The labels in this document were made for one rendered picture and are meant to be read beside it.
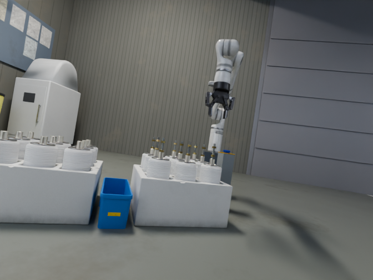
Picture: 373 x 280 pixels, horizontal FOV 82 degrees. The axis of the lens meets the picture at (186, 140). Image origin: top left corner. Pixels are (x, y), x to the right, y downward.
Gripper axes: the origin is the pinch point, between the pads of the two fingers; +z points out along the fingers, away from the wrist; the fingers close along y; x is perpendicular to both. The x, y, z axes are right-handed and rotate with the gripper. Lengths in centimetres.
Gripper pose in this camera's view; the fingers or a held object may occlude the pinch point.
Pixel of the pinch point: (217, 114)
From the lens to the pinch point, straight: 98.9
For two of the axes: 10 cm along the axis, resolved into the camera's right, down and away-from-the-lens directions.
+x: -2.4, -0.1, 9.7
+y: 9.6, 1.5, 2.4
